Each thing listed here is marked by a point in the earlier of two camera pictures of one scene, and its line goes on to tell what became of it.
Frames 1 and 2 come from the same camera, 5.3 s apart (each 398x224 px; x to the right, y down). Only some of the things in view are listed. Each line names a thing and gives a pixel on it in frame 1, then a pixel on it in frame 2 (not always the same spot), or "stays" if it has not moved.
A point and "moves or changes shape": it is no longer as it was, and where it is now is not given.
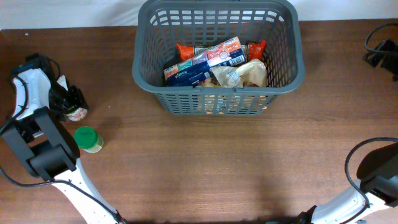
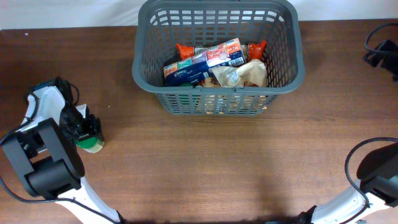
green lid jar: x=88 y=139 stays
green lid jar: x=76 y=114 moves or changes shape
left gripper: x=60 y=107 to x=94 y=127
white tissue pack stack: x=198 y=68 stays
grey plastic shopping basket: x=160 y=25 stays
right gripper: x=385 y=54 stays
